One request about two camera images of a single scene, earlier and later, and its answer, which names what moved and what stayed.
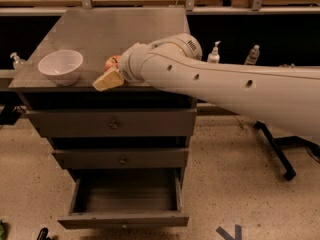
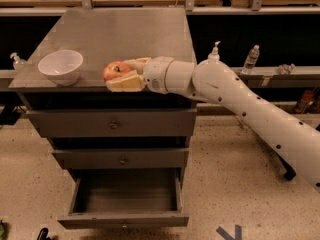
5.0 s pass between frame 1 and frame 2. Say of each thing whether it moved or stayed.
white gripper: moved
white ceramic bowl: stayed
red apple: moved
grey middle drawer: stayed
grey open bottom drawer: stayed
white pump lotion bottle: stayed
